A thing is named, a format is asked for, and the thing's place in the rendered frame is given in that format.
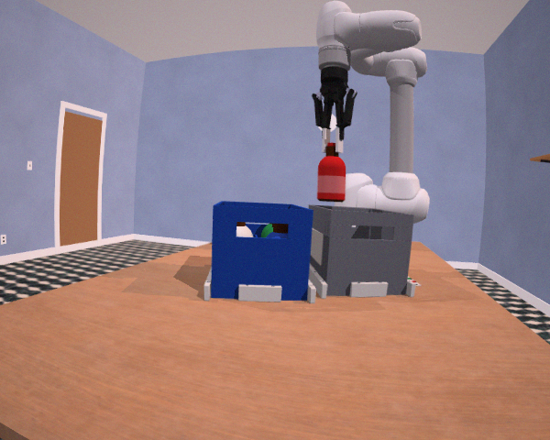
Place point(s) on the grey divided crate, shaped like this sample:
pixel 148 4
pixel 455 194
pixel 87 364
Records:
pixel 339 258

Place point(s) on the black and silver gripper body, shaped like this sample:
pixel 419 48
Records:
pixel 334 77

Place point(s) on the blue plastic bottle crate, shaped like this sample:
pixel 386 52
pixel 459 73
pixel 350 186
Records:
pixel 258 260

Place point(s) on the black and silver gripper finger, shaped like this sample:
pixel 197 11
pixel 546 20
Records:
pixel 322 118
pixel 343 119

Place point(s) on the green bottle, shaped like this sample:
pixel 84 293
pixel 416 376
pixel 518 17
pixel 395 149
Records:
pixel 265 229
pixel 268 231

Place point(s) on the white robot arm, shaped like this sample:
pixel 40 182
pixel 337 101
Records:
pixel 339 32

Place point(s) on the red bottle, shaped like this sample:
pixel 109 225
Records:
pixel 331 185

